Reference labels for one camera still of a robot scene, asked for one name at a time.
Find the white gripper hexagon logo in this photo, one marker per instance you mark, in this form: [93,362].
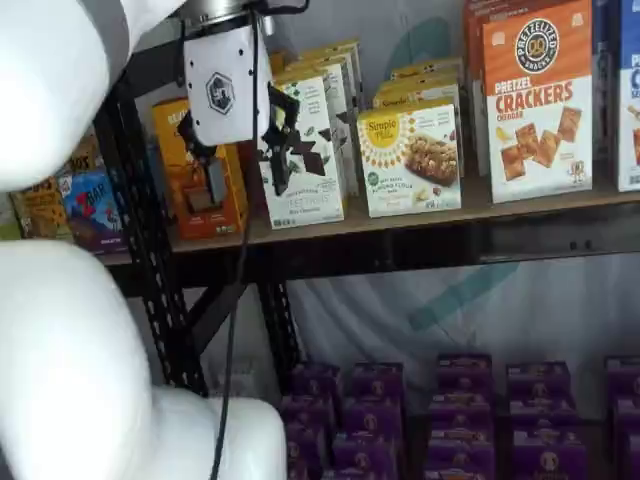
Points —
[225,90]

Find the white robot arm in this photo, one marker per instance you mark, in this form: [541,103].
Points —
[50,100]

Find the white sweet thins box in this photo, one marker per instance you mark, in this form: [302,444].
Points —
[340,95]
[310,200]
[340,46]
[354,75]

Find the orange cookie box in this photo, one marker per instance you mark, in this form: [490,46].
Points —
[167,165]

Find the brown wooden shelf board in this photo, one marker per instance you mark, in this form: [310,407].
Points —
[480,212]
[112,257]

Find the blue Z Bar box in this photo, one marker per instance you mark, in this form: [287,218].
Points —
[90,210]

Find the white almond flour bars box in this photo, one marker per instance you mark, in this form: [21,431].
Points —
[415,97]
[430,65]
[425,80]
[410,165]

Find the yellow Bobo's snack box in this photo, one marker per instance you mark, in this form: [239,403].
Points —
[40,210]
[82,162]

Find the purple snack box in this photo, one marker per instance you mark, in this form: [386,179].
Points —
[547,455]
[627,415]
[460,447]
[465,375]
[357,475]
[372,417]
[315,382]
[377,382]
[634,457]
[537,382]
[545,415]
[365,452]
[462,412]
[460,472]
[310,415]
[307,450]
[625,375]

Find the green snack box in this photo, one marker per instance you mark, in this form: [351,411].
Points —
[7,231]

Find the orange pretzel crackers box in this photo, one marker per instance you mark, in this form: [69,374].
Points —
[540,125]

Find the blue white cracker box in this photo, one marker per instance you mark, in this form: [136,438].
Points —
[630,125]
[605,75]

